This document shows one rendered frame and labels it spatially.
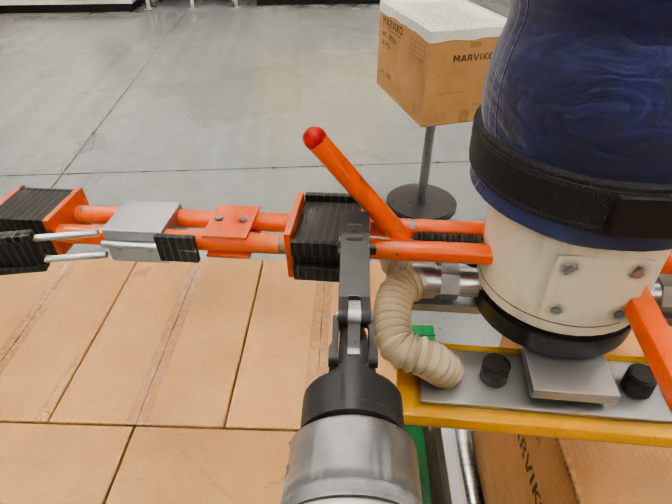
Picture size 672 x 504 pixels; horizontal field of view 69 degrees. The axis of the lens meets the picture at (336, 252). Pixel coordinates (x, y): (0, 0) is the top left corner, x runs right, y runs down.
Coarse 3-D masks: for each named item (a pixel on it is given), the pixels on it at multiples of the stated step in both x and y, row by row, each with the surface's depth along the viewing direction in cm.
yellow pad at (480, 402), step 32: (480, 352) 54; (512, 352) 54; (416, 384) 51; (480, 384) 51; (512, 384) 50; (640, 384) 47; (416, 416) 49; (448, 416) 48; (480, 416) 48; (512, 416) 48; (544, 416) 48; (576, 416) 48; (608, 416) 47; (640, 416) 47
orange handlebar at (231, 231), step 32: (64, 224) 56; (192, 224) 57; (224, 224) 54; (256, 224) 56; (416, 224) 54; (448, 224) 53; (480, 224) 53; (224, 256) 54; (384, 256) 51; (416, 256) 51; (448, 256) 50; (480, 256) 50; (640, 320) 42
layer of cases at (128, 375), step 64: (0, 320) 135; (64, 320) 135; (128, 320) 135; (192, 320) 135; (256, 320) 135; (320, 320) 135; (0, 384) 118; (64, 384) 118; (128, 384) 118; (192, 384) 118; (256, 384) 118; (0, 448) 105; (64, 448) 105; (128, 448) 105; (192, 448) 105; (256, 448) 105
